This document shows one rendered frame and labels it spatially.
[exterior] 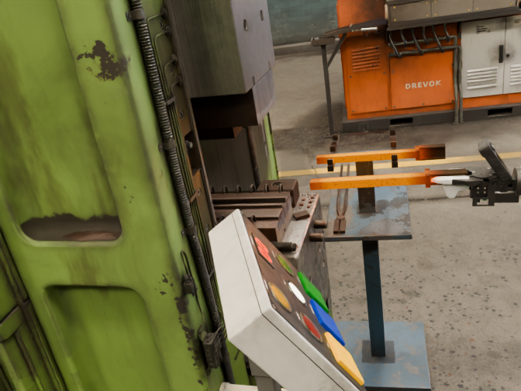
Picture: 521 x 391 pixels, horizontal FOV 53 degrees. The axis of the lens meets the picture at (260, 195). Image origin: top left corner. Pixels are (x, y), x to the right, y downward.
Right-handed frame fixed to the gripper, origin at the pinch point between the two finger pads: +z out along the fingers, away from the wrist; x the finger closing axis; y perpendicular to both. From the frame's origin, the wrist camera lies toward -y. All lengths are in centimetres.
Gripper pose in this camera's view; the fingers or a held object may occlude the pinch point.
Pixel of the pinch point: (436, 175)
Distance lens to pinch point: 143.2
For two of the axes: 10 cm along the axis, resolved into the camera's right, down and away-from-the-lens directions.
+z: -9.6, 0.1, 2.9
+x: 2.5, -4.5, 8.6
